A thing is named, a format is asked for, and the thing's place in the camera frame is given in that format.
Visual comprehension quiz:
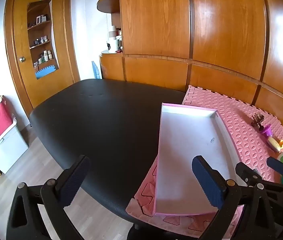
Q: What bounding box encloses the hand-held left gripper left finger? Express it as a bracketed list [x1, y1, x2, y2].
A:
[6, 155, 91, 240]

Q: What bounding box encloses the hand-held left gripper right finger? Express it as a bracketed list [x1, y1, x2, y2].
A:
[192, 155, 282, 240]

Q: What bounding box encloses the cream purple oval case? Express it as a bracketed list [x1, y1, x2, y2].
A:
[267, 136, 282, 152]

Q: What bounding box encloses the purple plastic plug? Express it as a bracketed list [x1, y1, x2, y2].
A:
[260, 124, 273, 137]

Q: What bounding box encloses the pink cardboard box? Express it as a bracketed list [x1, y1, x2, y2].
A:
[154, 102, 247, 217]

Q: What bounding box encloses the pink foam mat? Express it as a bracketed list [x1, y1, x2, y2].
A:
[126, 85, 283, 239]

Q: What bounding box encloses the white storage box red cover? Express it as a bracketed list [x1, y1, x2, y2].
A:
[0, 95, 29, 175]

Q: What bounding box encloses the blue foam mat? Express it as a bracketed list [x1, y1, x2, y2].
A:
[91, 60, 102, 80]
[35, 66, 57, 80]

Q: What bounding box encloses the wooden door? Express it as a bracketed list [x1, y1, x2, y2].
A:
[4, 0, 80, 117]

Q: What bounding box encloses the shelf unit with small bottles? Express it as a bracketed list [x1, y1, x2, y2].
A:
[27, 0, 59, 80]

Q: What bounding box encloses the white jug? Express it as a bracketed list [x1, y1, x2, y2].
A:
[107, 38, 121, 54]

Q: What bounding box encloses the wooden wardrobe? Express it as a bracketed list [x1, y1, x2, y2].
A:
[99, 0, 283, 133]

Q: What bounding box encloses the wooden corner shelf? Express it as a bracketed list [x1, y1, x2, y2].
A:
[96, 0, 121, 14]

